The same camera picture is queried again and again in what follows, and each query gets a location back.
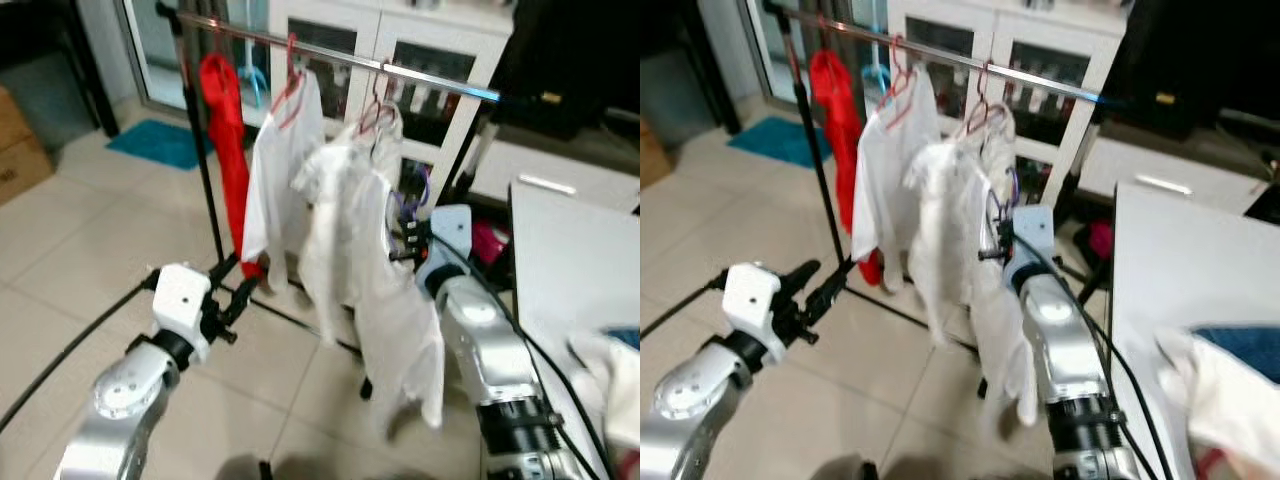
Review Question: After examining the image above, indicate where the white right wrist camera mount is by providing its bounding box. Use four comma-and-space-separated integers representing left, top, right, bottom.
1003, 204, 1057, 291
413, 204, 474, 293

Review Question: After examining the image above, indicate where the black television screen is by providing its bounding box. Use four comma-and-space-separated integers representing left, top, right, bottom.
488, 0, 641, 143
1100, 0, 1280, 141

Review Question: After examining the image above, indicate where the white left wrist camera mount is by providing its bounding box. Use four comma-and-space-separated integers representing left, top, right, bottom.
722, 262, 784, 349
150, 263, 214, 367

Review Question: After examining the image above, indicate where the purple clothes hanger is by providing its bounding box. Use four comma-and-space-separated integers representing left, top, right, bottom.
985, 165, 1021, 223
393, 165, 433, 223

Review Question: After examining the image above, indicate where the blue floor mat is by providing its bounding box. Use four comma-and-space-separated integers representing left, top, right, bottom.
105, 119, 204, 172
727, 116, 823, 167

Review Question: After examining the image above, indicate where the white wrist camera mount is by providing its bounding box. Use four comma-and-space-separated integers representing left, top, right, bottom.
722, 262, 784, 349
1003, 204, 1057, 291
150, 263, 214, 367
413, 204, 474, 293

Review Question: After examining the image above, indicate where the plain white garment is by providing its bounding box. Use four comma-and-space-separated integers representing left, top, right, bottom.
290, 138, 447, 433
903, 138, 1041, 431

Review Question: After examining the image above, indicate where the brown cardboard box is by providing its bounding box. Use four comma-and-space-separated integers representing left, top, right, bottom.
640, 120, 674, 188
0, 85, 56, 207

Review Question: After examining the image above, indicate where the black clothes rack steel rod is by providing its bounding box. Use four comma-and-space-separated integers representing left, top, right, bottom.
765, 0, 1131, 401
158, 2, 506, 401

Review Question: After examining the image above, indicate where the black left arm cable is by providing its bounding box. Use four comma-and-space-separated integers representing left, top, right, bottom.
0, 268, 163, 433
640, 270, 729, 339

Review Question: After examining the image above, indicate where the white shirt black print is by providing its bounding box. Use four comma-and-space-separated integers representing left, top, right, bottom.
241, 72, 327, 293
850, 68, 941, 293

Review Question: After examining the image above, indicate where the white glass-door cabinet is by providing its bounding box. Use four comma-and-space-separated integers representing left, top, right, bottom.
268, 0, 513, 206
885, 0, 1131, 206

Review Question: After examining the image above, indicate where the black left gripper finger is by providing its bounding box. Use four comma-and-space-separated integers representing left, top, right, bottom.
222, 275, 264, 326
208, 262, 244, 299
782, 259, 824, 297
803, 262, 859, 327

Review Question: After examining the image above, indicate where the cream white cloth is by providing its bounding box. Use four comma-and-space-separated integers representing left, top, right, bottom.
1155, 328, 1280, 479
566, 330, 641, 453

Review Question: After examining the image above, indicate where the glass sliding door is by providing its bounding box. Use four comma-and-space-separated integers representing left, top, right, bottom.
120, 0, 273, 113
745, 0, 891, 106

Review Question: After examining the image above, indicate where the red garment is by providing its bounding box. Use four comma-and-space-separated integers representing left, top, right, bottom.
808, 48, 886, 288
197, 52, 267, 281

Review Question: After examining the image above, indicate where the white table black frame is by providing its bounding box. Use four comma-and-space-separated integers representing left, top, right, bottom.
1110, 182, 1280, 480
508, 178, 641, 480

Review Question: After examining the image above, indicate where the white low sideboard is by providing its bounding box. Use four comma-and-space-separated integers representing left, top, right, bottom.
1078, 132, 1280, 216
468, 135, 641, 213

